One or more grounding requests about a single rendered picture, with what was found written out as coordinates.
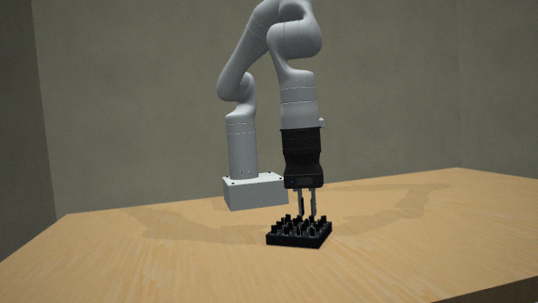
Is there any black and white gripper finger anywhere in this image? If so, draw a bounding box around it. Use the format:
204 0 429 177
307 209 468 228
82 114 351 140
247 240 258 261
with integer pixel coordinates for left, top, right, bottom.
293 189 304 216
309 188 317 216

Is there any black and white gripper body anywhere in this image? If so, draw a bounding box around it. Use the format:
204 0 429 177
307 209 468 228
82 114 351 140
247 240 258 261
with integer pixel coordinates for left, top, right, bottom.
280 100 325 189

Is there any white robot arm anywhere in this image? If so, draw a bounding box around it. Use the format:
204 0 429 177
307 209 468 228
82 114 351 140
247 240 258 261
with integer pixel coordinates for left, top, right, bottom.
216 0 323 180

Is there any black knob box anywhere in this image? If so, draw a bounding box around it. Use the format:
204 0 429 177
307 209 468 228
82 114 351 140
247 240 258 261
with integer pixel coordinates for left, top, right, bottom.
266 214 332 249

